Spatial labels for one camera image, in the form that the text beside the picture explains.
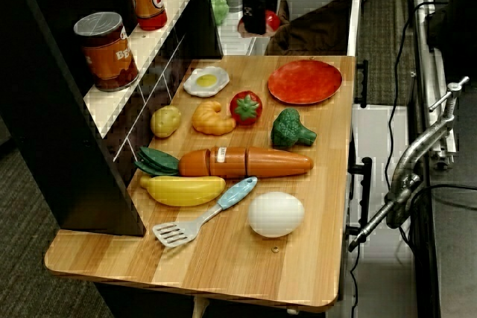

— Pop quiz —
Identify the red toy plate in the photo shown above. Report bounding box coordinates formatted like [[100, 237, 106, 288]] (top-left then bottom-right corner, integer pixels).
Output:
[[267, 60, 344, 106]]

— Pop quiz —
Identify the light green toy lettuce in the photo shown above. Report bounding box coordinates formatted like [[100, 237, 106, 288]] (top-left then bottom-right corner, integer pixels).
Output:
[[209, 0, 231, 27]]

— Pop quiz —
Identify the brown cloth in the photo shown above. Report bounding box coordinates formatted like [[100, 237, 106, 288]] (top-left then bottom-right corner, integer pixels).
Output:
[[264, 0, 353, 57]]

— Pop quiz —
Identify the toy fried egg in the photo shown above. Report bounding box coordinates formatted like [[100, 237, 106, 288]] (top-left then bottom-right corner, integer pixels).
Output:
[[183, 66, 231, 98]]

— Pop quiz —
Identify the red toy tomato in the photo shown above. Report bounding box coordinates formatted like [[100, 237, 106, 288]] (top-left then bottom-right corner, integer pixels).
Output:
[[229, 90, 263, 126]]

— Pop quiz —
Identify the toy croissant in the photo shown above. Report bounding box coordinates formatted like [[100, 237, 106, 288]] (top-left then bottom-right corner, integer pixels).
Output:
[[191, 101, 237, 136]]

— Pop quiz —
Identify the green toy broccoli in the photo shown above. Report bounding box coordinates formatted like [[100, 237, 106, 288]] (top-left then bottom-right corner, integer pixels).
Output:
[[271, 107, 318, 148]]

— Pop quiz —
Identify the yellow toy potato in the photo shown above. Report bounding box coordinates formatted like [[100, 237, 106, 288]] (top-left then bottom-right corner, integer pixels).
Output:
[[150, 104, 183, 139]]

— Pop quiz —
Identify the orange toy carrot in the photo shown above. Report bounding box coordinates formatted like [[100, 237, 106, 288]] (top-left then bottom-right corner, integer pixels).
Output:
[[133, 145, 315, 179]]

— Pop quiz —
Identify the toy beans can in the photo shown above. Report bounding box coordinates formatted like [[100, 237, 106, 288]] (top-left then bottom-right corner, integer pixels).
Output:
[[72, 11, 140, 92]]

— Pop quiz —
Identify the yellow toy banana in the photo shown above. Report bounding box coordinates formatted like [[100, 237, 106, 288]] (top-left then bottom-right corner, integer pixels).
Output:
[[139, 174, 227, 208]]

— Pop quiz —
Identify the white toy egg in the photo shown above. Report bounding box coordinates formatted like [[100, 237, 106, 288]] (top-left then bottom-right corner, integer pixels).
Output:
[[247, 191, 306, 238]]

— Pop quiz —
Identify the metal C-clamp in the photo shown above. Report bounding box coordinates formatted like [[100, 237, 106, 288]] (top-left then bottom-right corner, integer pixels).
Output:
[[347, 76, 470, 253]]

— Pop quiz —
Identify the black toy kitchen shelf unit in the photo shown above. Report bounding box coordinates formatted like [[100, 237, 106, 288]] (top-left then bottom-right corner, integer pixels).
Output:
[[0, 0, 224, 238]]

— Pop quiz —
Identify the short black drawer handle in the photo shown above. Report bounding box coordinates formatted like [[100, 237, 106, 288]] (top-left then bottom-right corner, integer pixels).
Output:
[[354, 60, 370, 109]]

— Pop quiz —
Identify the thin black cable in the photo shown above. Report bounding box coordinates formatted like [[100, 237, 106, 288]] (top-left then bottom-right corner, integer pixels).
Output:
[[383, 0, 450, 181]]

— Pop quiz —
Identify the aluminium frame rail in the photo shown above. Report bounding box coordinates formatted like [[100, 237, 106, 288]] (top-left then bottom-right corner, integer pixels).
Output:
[[408, 0, 460, 165]]

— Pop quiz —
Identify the grey spatula with blue handle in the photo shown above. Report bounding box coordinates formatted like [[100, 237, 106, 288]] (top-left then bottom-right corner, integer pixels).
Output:
[[152, 176, 259, 248]]

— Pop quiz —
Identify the long black drawer handle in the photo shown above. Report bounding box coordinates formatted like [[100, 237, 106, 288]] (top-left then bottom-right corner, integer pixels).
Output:
[[346, 157, 373, 238]]

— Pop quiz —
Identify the thick black cable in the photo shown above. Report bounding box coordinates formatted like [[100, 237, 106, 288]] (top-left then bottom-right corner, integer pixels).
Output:
[[397, 183, 477, 255]]

